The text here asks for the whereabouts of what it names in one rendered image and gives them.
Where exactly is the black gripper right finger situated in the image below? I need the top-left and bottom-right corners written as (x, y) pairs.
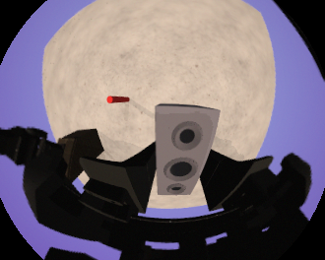
top-left (199, 149), bottom-right (273, 212)

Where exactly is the red peg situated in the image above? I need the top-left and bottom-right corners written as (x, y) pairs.
top-left (107, 96), bottom-right (130, 103)

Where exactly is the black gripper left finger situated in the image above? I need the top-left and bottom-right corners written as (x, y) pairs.
top-left (79, 141), bottom-right (156, 214)

